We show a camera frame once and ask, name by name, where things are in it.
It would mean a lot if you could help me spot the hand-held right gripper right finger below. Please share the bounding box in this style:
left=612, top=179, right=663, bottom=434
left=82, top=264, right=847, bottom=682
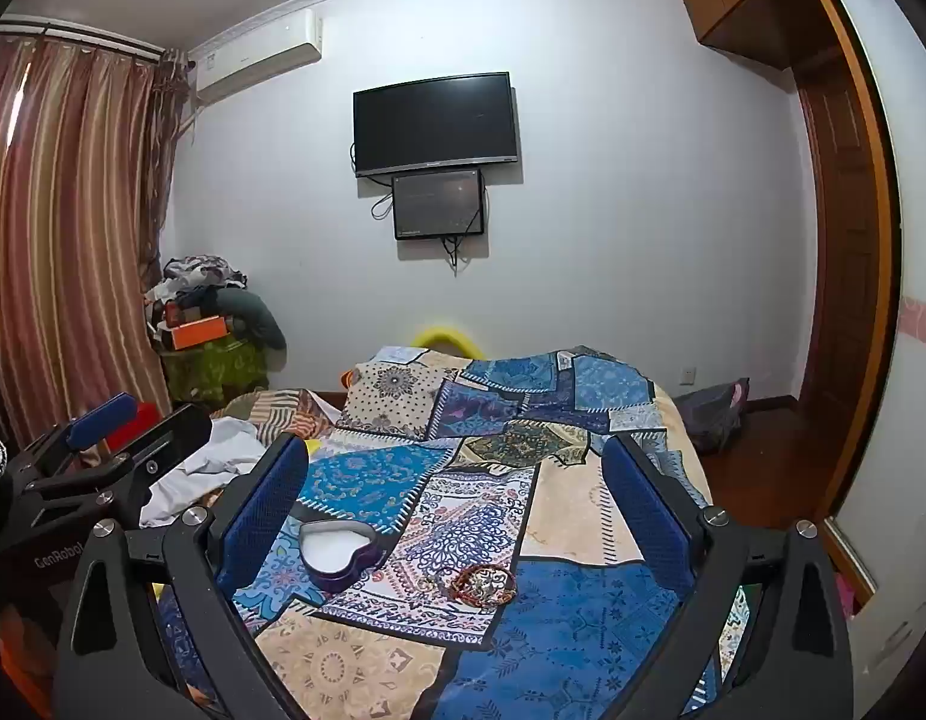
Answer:
left=602, top=433, right=858, bottom=720

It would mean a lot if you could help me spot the orange box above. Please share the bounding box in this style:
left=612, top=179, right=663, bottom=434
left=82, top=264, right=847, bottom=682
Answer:
left=170, top=317, right=232, bottom=351

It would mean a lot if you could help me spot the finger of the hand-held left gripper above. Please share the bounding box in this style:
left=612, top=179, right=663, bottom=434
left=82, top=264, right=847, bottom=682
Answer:
left=28, top=405, right=213, bottom=533
left=9, top=392, right=139, bottom=496

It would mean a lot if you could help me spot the brown wooden door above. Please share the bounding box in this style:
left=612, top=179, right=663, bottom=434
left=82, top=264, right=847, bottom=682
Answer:
left=793, top=45, right=888, bottom=511

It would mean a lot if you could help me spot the blue patchwork blanket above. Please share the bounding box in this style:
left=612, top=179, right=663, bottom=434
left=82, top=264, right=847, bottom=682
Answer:
left=152, top=345, right=756, bottom=720

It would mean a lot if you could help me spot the white cloth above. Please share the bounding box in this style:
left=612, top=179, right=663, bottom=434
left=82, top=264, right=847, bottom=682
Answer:
left=137, top=416, right=265, bottom=526

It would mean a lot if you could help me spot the purple heart-shaped tin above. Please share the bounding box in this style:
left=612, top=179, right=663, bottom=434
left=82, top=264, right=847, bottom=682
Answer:
left=296, top=517, right=395, bottom=592

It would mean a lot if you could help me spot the small black wall screen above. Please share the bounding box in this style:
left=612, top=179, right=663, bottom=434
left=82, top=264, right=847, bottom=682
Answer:
left=392, top=169, right=486, bottom=241

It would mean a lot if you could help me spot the pile of clothes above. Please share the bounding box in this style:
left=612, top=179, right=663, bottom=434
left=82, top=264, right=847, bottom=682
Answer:
left=142, top=255, right=288, bottom=353

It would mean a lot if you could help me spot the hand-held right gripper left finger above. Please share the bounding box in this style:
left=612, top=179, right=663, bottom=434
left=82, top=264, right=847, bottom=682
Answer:
left=54, top=431, right=310, bottom=720

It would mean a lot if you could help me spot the person's orange clothing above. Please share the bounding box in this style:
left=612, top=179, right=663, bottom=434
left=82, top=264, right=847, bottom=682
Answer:
left=0, top=600, right=63, bottom=720

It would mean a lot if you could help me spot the pink wall sticker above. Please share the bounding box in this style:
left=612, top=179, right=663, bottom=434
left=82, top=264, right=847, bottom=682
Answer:
left=899, top=295, right=926, bottom=351

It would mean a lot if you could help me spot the black wall television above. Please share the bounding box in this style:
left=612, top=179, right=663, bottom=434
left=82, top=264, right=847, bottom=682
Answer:
left=353, top=73, right=519, bottom=179

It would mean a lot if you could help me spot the curtain rail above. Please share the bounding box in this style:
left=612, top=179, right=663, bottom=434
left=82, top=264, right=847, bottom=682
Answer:
left=0, top=15, right=187, bottom=62

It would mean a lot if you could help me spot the orange striped cloth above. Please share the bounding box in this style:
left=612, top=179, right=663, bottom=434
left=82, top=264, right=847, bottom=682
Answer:
left=212, top=388, right=338, bottom=445

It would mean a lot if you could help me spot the braided red yellow bracelet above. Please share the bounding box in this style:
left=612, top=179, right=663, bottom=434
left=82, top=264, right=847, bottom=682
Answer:
left=449, top=566, right=518, bottom=605

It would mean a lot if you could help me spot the white air conditioner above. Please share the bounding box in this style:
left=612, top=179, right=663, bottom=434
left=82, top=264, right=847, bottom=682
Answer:
left=193, top=9, right=323, bottom=102

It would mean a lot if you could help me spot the dark bag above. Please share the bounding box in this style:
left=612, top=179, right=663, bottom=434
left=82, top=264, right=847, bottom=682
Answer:
left=673, top=377, right=753, bottom=455

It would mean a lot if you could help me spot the green patterned cloth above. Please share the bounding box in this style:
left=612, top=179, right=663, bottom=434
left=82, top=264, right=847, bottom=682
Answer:
left=161, top=337, right=273, bottom=410

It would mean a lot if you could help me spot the striped brown curtain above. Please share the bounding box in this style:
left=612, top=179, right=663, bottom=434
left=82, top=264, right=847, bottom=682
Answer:
left=0, top=37, right=190, bottom=466

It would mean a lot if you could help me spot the yellow ring cushion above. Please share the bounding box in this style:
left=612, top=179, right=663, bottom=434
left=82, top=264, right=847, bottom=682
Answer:
left=412, top=324, right=485, bottom=357

